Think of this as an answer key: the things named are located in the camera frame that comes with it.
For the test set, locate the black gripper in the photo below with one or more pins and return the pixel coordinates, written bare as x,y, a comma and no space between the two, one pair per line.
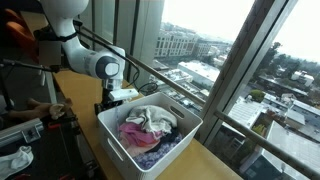
108,106

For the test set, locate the purple patterned cloth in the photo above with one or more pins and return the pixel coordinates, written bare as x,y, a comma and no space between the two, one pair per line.
156,156

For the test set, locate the black camera stand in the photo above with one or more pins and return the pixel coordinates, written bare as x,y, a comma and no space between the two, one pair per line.
26,64

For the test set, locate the white metal post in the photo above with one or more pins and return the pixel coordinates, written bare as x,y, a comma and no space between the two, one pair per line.
50,86

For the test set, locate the grey window mullion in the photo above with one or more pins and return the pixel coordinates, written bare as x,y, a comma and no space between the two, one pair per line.
240,66

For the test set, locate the white plastic basket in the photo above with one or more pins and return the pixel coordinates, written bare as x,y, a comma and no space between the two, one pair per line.
103,133

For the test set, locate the aluminium extrusion rail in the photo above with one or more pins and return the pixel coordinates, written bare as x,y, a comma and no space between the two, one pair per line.
20,131

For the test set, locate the dark blue cloth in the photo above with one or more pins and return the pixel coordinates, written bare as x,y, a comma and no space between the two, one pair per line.
170,136

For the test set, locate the white sock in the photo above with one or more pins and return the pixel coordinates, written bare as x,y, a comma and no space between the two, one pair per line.
15,161

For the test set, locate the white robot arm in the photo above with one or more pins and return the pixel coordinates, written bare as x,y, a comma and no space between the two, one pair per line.
80,56

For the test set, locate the magenta pink cloth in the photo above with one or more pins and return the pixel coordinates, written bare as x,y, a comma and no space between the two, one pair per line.
135,133

